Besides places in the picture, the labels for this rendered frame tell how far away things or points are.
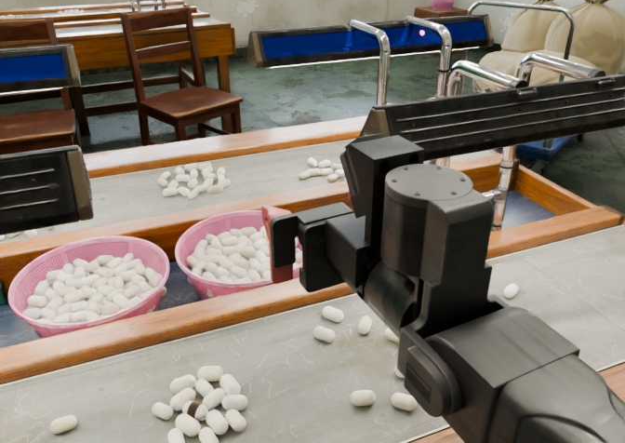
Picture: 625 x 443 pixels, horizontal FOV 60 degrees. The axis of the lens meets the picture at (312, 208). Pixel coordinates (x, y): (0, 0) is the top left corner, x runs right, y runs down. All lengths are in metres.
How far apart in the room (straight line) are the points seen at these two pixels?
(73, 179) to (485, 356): 0.45
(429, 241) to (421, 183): 0.04
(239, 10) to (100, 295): 5.10
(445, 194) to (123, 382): 0.62
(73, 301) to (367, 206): 0.73
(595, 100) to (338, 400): 0.58
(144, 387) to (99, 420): 0.07
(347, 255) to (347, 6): 6.11
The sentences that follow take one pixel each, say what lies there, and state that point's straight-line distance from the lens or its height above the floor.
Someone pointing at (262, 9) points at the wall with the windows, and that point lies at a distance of 6.04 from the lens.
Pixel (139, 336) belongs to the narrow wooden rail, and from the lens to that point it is 0.88.
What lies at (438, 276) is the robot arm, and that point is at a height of 1.13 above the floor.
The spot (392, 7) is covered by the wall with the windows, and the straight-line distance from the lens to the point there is 6.82.
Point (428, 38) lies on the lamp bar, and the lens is 1.37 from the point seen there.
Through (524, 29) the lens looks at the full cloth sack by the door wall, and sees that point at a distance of 5.13.
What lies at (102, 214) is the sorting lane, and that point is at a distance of 1.29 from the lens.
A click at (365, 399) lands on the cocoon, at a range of 0.77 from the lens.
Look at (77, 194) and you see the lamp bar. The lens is 0.61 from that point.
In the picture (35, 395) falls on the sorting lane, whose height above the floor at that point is 0.74.
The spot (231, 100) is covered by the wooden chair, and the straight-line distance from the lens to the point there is 2.98.
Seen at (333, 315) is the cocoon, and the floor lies 0.76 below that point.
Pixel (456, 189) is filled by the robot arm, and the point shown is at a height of 1.17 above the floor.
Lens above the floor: 1.33
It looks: 28 degrees down
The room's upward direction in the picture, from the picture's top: straight up
